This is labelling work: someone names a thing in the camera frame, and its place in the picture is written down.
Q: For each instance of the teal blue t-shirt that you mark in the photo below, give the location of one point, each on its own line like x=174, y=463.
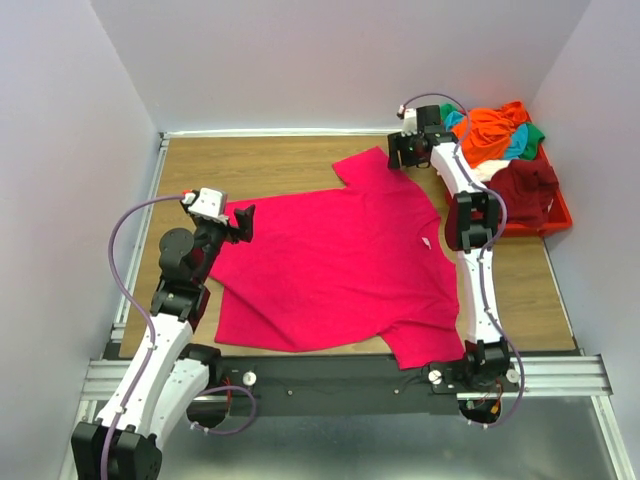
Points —
x=518, y=144

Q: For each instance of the green t-shirt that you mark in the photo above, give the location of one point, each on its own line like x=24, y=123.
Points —
x=535, y=138

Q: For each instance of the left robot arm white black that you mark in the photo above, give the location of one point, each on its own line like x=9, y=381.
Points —
x=168, y=371

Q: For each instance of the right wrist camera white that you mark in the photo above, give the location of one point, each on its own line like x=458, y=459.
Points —
x=409, y=118

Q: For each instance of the magenta pink t-shirt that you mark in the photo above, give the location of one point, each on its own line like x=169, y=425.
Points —
x=340, y=266

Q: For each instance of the aluminium extrusion frame rail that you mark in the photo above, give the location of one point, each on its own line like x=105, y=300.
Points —
x=545, y=376

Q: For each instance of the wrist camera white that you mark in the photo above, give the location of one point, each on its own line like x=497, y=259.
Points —
x=409, y=118
x=206, y=204

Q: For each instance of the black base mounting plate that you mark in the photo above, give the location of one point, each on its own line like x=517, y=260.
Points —
x=340, y=385

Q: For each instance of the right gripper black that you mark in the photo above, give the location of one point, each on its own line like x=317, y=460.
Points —
x=394, y=145

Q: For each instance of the orange t-shirt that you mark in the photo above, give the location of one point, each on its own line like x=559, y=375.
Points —
x=514, y=110

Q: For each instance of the dark maroon t-shirt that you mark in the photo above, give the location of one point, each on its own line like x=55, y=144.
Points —
x=527, y=189

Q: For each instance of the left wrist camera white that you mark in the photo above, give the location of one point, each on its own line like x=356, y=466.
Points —
x=206, y=204

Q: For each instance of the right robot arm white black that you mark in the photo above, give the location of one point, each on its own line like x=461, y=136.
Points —
x=474, y=223

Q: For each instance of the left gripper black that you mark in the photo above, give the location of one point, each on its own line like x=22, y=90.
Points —
x=245, y=220

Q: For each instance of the left aluminium side rail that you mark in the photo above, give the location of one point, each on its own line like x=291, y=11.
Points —
x=122, y=311

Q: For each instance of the red plastic bin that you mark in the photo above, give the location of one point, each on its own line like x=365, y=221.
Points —
x=559, y=217

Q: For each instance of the white t-shirt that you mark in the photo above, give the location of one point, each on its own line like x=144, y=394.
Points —
x=487, y=169

